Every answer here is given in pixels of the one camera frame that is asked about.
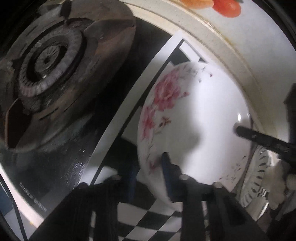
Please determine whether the white plate with pink flowers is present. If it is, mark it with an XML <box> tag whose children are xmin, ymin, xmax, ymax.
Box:
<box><xmin>136</xmin><ymin>61</ymin><xmax>253</xmax><ymax>209</ymax></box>

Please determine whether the white gloved right hand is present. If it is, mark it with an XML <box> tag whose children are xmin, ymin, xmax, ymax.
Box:
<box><xmin>261</xmin><ymin>160</ymin><xmax>295</xmax><ymax>210</ymax></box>

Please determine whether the black white checkered mat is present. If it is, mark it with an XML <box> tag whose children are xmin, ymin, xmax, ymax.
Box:
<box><xmin>81</xmin><ymin>31</ymin><xmax>209</xmax><ymax>240</ymax></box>

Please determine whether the white plate with blue petals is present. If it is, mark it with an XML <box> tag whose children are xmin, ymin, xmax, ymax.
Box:
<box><xmin>238</xmin><ymin>146</ymin><xmax>270</xmax><ymax>221</ymax></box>

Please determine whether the glass stove top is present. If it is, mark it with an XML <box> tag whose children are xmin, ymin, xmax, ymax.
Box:
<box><xmin>1</xmin><ymin>19</ymin><xmax>171</xmax><ymax>227</ymax></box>

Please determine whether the black gas stove burner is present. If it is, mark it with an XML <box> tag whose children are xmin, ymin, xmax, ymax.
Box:
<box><xmin>1</xmin><ymin>1</ymin><xmax>136</xmax><ymax>153</ymax></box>

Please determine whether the colourful fruit wall sticker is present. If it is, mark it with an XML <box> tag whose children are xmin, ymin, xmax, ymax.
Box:
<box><xmin>181</xmin><ymin>0</ymin><xmax>241</xmax><ymax>18</ymax></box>

